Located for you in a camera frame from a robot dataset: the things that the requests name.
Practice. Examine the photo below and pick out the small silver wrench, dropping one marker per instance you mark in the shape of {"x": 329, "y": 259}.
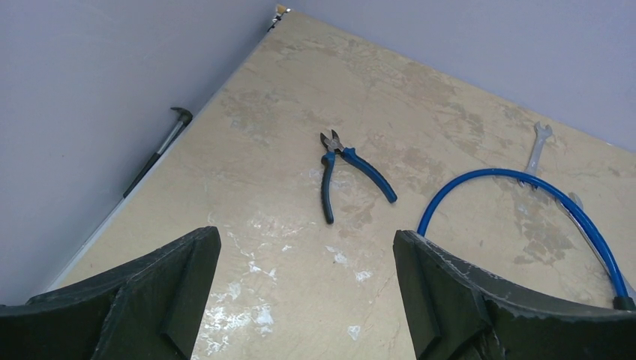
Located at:
{"x": 542, "y": 133}

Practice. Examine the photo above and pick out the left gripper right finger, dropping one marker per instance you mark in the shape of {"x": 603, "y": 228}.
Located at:
{"x": 457, "y": 310}

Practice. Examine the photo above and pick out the black clamp handle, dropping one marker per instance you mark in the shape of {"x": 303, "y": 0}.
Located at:
{"x": 185, "y": 117}

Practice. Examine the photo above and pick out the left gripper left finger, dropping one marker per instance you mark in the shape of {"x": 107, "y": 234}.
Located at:
{"x": 148, "y": 308}

